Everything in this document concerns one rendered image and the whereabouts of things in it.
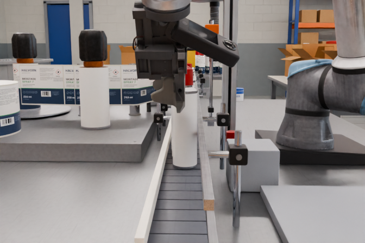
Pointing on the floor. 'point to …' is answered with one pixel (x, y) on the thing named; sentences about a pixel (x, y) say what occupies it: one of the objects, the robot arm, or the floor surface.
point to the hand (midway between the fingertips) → (182, 106)
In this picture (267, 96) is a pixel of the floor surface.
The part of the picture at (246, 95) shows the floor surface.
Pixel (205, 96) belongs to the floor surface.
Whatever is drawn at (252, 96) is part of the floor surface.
